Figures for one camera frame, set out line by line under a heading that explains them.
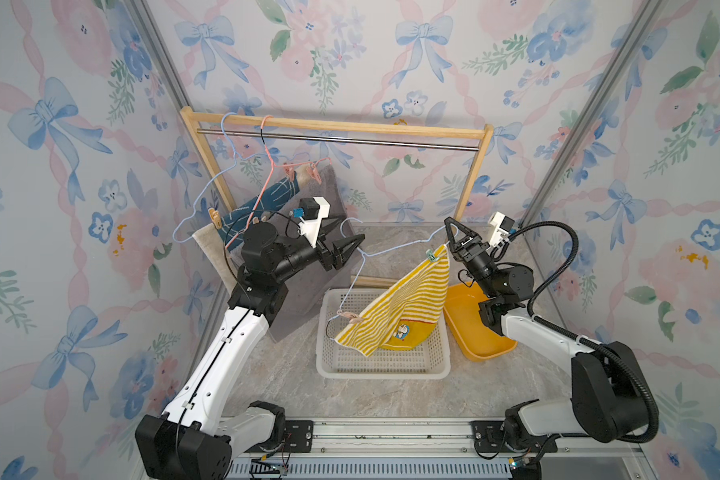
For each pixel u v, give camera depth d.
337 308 0.92
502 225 0.65
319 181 0.80
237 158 1.00
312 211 0.51
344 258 0.59
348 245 0.57
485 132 0.54
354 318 0.68
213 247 0.70
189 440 0.37
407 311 0.86
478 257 0.65
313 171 0.76
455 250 0.66
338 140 0.61
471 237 0.65
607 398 0.42
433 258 0.68
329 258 0.57
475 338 0.84
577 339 0.48
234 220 0.70
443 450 0.74
